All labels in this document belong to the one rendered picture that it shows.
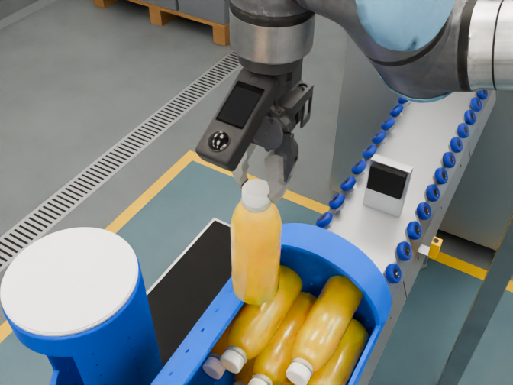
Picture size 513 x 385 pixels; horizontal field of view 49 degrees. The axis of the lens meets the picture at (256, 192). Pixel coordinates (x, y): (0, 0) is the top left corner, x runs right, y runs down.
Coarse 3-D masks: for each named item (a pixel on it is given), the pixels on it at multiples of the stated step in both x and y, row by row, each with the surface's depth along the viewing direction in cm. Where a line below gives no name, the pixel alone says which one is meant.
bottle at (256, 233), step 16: (240, 208) 76; (256, 208) 74; (272, 208) 76; (240, 224) 76; (256, 224) 75; (272, 224) 76; (240, 240) 77; (256, 240) 76; (272, 240) 77; (240, 256) 79; (256, 256) 78; (272, 256) 79; (240, 272) 81; (256, 272) 80; (272, 272) 82; (240, 288) 84; (256, 288) 83; (272, 288) 84; (256, 304) 86
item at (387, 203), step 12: (372, 168) 137; (384, 168) 136; (396, 168) 135; (408, 168) 135; (372, 180) 139; (384, 180) 137; (396, 180) 136; (408, 180) 136; (372, 192) 144; (384, 192) 140; (396, 192) 138; (372, 204) 146; (384, 204) 144; (396, 204) 142; (396, 216) 145
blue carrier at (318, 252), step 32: (288, 224) 104; (288, 256) 110; (320, 256) 96; (352, 256) 98; (224, 288) 98; (320, 288) 111; (384, 288) 100; (224, 320) 89; (384, 320) 101; (192, 352) 86; (160, 384) 83; (192, 384) 101; (224, 384) 106; (352, 384) 92
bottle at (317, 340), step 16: (336, 288) 102; (352, 288) 103; (320, 304) 100; (336, 304) 100; (352, 304) 101; (320, 320) 97; (336, 320) 98; (304, 336) 96; (320, 336) 95; (336, 336) 97; (304, 352) 94; (320, 352) 94; (320, 368) 95
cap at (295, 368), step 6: (294, 366) 93; (300, 366) 93; (288, 372) 93; (294, 372) 92; (300, 372) 92; (306, 372) 92; (288, 378) 94; (294, 378) 94; (300, 378) 92; (306, 378) 92; (300, 384) 94; (306, 384) 93
